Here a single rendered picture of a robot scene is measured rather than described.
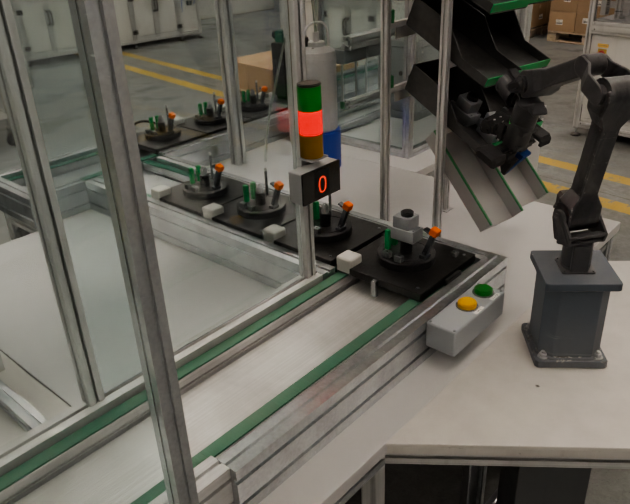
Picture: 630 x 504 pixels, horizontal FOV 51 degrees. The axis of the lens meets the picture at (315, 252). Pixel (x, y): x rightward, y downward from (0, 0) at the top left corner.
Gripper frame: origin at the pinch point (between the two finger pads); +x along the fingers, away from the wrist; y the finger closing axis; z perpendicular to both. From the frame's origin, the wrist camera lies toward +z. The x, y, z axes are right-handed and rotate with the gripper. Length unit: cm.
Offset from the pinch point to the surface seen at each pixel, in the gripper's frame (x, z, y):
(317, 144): -10.8, 16.7, 43.1
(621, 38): 151, 165, -341
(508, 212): 20.8, -0.1, -8.4
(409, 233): 11.3, 1.2, 26.1
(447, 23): -22.5, 26.2, 2.1
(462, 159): 12.9, 15.9, -4.2
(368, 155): 70, 80, -30
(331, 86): 37, 87, -14
